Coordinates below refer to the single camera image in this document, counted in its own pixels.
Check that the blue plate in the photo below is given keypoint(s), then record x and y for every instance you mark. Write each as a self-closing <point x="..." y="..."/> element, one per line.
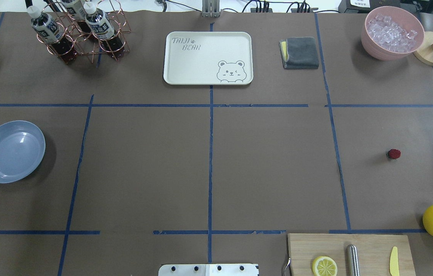
<point x="22" y="147"/>

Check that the red strawberry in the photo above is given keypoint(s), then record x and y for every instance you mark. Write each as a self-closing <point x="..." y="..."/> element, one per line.
<point x="393" y="153"/>

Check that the cream bear tray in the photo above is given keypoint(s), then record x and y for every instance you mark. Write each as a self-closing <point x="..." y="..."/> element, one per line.
<point x="208" y="58"/>

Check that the grey folded cloth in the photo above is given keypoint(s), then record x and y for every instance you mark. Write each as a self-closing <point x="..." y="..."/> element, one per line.
<point x="299" y="53"/>

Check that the wooden cutting board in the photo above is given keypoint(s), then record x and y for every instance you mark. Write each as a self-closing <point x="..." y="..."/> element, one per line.
<point x="373" y="253"/>

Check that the tea bottle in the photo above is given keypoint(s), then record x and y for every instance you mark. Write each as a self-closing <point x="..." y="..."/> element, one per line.
<point x="99" y="22"/>
<point x="76" y="11"/>
<point x="51" y="34"/>

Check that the lemon half slice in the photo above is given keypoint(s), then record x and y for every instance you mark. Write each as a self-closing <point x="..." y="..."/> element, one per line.
<point x="324" y="266"/>

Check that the steel knife sharpener rod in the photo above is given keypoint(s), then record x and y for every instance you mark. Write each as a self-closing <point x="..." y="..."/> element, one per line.
<point x="353" y="260"/>

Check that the pink bowl of ice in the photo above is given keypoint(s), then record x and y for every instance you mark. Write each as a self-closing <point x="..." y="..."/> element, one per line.
<point x="390" y="33"/>

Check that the yellow plastic knife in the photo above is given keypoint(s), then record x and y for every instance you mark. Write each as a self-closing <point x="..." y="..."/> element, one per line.
<point x="393" y="262"/>

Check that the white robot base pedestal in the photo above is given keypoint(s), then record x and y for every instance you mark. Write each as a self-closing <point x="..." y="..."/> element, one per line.
<point x="232" y="269"/>

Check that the copper wire bottle rack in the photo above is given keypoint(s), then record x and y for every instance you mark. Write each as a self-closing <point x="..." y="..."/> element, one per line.
<point x="84" y="41"/>

